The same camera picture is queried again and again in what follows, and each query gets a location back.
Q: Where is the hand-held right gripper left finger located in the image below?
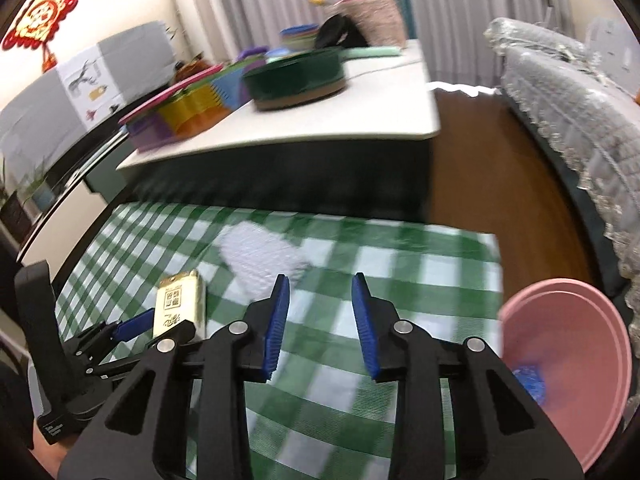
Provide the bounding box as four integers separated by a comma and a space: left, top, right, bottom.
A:
59, 274, 292, 480

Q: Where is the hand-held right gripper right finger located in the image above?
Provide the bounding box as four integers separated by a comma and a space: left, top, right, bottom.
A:
351, 273, 586, 480

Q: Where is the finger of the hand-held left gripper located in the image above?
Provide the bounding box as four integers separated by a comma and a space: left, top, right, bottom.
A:
70, 307, 157, 356
80, 319, 197, 383

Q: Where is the gold snack packet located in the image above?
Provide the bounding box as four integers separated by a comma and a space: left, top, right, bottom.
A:
152, 270, 207, 343

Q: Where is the pink plastic basin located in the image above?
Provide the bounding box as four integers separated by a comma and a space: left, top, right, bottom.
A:
497, 280, 633, 473

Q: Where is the person's left forearm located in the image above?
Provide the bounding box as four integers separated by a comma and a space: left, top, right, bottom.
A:
0, 360, 76, 480

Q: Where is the green checkered tablecloth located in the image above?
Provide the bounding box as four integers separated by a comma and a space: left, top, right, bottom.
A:
52, 201, 505, 480

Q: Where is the green leafy plant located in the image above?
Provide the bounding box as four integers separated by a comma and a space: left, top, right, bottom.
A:
0, 157, 51, 216

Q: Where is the black television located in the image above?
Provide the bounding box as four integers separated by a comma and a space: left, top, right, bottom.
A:
0, 125, 131, 261

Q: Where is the blue plastic wrapper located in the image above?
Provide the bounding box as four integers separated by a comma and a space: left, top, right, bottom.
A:
511, 365, 548, 403

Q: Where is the white coffee table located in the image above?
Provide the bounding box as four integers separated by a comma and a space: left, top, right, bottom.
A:
116, 39, 442, 221

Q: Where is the colourful rectangular tin box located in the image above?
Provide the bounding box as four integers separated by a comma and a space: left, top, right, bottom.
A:
118, 62, 268, 153

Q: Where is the dark green round tin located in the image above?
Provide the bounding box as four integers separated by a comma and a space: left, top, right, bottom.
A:
241, 46, 348, 112

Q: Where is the brown teapot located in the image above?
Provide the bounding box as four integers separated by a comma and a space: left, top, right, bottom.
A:
175, 57, 223, 81

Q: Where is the grey television dust cover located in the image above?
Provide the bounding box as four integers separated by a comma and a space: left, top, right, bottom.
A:
0, 20, 176, 171

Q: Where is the mint green tray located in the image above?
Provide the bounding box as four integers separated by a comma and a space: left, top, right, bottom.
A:
345, 45, 403, 61

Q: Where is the grey quilted sofa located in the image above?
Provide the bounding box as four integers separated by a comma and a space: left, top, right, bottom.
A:
484, 15, 640, 321

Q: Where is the stack of colourful bowls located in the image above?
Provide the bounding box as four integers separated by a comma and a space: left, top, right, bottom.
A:
279, 24, 321, 53

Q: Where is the black folding stand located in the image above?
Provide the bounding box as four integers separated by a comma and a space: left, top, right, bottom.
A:
312, 12, 371, 51

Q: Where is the pink lace basket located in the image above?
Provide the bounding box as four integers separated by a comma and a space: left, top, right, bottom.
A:
322, 0, 407, 50

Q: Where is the white standing air conditioner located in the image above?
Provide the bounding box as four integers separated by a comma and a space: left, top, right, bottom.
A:
185, 0, 221, 61

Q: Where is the red knot wall decoration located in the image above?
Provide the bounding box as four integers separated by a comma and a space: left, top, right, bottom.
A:
2, 0, 81, 73

